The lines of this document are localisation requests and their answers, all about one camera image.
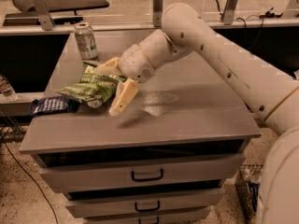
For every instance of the top grey drawer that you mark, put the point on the top grey drawer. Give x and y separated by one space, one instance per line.
120 175

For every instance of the metal bracket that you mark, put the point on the metal bracket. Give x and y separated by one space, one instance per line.
228 13
157 12
43 14

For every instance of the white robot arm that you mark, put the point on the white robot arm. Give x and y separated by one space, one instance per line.
270 93

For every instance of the blue snack bag in basket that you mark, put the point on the blue snack bag in basket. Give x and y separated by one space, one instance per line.
254 193

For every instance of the grey drawer cabinet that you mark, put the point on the grey drawer cabinet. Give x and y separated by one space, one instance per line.
185 110

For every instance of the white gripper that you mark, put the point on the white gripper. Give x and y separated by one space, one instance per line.
135 62

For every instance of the grey drawer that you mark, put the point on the grey drawer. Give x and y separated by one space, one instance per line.
145 203
191 215
120 175

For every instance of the left metal bracket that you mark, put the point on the left metal bracket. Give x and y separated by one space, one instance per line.
43 14

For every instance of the right metal bracket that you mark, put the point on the right metal bracket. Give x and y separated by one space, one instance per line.
228 13

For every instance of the silver green soda can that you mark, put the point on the silver green soda can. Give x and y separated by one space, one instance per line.
85 40

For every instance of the wire basket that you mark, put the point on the wire basket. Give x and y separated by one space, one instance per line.
242 190

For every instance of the green jalapeno chip bag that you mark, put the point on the green jalapeno chip bag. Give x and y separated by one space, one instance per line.
92 90

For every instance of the middle grey drawer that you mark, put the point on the middle grey drawer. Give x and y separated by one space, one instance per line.
145 203

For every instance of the dark office chair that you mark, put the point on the dark office chair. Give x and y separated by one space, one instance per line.
28 16

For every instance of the bottom grey drawer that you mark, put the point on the bottom grey drawer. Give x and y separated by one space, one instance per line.
191 215

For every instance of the clear plastic water bottle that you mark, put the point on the clear plastic water bottle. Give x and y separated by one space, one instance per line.
7 90

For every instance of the middle metal bracket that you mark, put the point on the middle metal bracket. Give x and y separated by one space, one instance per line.
157 12

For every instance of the blue rxbar blueberry bar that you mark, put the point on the blue rxbar blueberry bar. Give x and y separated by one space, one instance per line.
53 105

